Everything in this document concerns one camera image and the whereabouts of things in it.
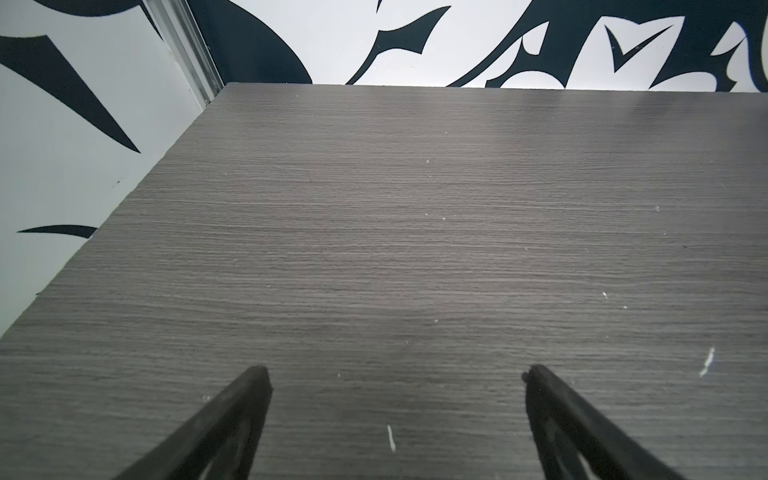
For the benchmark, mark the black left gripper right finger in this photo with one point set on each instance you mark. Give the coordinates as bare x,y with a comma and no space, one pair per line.
574,440

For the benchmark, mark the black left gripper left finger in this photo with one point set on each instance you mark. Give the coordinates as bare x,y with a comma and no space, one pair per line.
218,442

